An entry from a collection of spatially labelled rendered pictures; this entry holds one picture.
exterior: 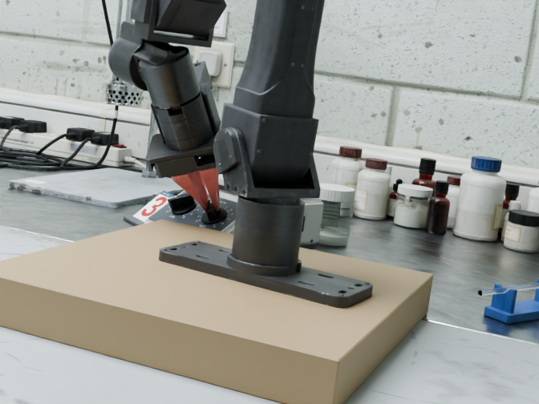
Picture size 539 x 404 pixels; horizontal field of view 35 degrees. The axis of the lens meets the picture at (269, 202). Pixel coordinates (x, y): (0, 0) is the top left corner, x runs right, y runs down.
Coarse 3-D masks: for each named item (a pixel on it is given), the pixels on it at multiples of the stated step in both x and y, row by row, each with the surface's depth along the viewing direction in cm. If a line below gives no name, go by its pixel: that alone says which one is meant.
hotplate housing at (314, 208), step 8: (208, 192) 110; (224, 192) 110; (232, 192) 111; (232, 200) 107; (304, 200) 111; (312, 200) 112; (320, 200) 114; (312, 208) 112; (320, 208) 113; (304, 216) 111; (312, 216) 112; (320, 216) 114; (232, 224) 102; (304, 224) 112; (312, 224) 113; (320, 224) 114; (232, 232) 102; (304, 232) 112; (312, 232) 113; (304, 240) 112; (312, 240) 113; (312, 248) 114
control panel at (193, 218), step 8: (184, 192) 111; (224, 200) 107; (160, 208) 109; (168, 208) 109; (200, 208) 107; (224, 208) 106; (232, 208) 105; (152, 216) 108; (160, 216) 108; (168, 216) 107; (176, 216) 107; (184, 216) 106; (192, 216) 106; (200, 216) 105; (232, 216) 104; (192, 224) 104; (200, 224) 104; (208, 224) 103; (216, 224) 103; (224, 224) 102
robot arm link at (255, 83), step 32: (288, 0) 75; (320, 0) 76; (256, 32) 78; (288, 32) 75; (256, 64) 77; (288, 64) 76; (256, 96) 76; (288, 96) 77; (224, 128) 80; (256, 128) 76; (288, 128) 78; (256, 160) 77; (288, 160) 79
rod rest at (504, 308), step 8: (496, 288) 92; (496, 296) 92; (504, 296) 92; (512, 296) 91; (536, 296) 98; (496, 304) 92; (504, 304) 92; (512, 304) 91; (520, 304) 96; (528, 304) 96; (536, 304) 96; (488, 312) 92; (496, 312) 92; (504, 312) 91; (512, 312) 91; (520, 312) 92; (528, 312) 93; (536, 312) 93; (504, 320) 91; (512, 320) 91; (520, 320) 92; (528, 320) 93
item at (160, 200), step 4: (160, 196) 122; (164, 196) 122; (152, 200) 122; (156, 200) 122; (160, 200) 121; (164, 200) 121; (148, 204) 122; (152, 204) 121; (156, 204) 121; (160, 204) 120; (144, 208) 122; (148, 208) 121; (152, 208) 120; (156, 208) 120; (140, 212) 121; (144, 212) 121; (148, 212) 120; (152, 212) 120; (144, 216) 120
